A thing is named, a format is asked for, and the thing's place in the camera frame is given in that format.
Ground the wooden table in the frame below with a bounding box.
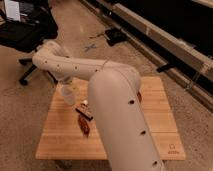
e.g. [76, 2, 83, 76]
[35, 76, 187, 171]

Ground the long wooden beam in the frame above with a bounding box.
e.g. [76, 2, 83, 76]
[79, 0, 213, 83]

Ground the red ceramic bowl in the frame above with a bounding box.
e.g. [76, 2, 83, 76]
[137, 91, 142, 103]

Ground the white paper sheet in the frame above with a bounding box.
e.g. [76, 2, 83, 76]
[4, 0, 21, 21]

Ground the red snack packet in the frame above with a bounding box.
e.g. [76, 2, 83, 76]
[78, 115, 90, 137]

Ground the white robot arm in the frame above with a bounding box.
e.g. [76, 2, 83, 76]
[33, 41, 166, 171]

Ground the black bag on floor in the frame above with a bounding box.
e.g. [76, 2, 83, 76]
[105, 28, 127, 46]

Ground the translucent white cup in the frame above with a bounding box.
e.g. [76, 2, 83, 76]
[60, 85, 75, 106]

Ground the black office chair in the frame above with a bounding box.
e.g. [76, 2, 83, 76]
[0, 0, 59, 87]

